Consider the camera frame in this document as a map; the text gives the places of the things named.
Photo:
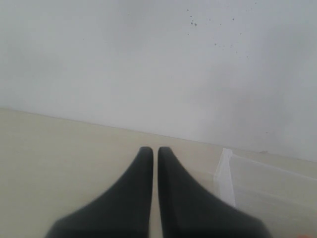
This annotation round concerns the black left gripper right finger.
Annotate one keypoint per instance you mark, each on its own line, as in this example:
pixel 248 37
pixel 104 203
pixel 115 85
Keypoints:
pixel 188 210

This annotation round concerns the clear plastic bin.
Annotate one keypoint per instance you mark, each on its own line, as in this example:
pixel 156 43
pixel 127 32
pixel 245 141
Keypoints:
pixel 285 201

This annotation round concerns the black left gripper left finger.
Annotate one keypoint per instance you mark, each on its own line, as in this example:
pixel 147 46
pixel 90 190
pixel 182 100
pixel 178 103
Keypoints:
pixel 123 211

